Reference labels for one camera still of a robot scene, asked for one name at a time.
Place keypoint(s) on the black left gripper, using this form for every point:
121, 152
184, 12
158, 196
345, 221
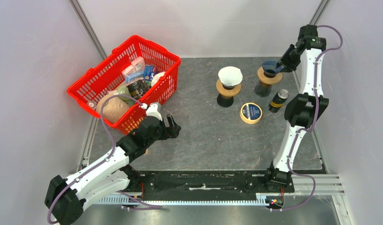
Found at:
172, 131

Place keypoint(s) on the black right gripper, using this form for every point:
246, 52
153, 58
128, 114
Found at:
285, 61

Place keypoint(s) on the white paper coffee filter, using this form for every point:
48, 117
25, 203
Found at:
230, 76

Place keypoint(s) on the wooden dripper ring holder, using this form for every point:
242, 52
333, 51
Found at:
227, 92

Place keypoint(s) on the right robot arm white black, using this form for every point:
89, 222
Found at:
303, 111

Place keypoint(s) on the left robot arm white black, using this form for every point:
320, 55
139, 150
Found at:
67, 198

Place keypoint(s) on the grey glass carafe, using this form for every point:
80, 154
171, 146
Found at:
262, 89

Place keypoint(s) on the black drink can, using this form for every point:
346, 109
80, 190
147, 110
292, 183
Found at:
278, 100

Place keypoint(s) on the dark snack bag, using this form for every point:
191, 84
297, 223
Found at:
138, 88

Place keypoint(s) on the white round object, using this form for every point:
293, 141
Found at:
157, 77

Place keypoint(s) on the masking tape roll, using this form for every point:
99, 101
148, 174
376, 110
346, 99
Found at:
250, 113

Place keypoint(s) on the beige toilet paper roll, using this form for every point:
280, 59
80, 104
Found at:
114, 109

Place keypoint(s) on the green pear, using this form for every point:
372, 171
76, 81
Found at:
123, 90

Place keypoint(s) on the black carafe red band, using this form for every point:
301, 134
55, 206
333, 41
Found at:
224, 101

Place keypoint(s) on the blue white box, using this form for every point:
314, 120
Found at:
147, 74

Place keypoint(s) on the red plastic shopping basket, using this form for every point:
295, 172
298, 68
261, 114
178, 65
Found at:
107, 76

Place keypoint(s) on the pink white pack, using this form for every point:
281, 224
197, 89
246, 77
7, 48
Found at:
136, 65

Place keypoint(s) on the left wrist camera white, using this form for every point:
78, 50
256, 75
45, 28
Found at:
154, 110

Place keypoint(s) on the black mounting base rail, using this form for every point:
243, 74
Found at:
205, 186

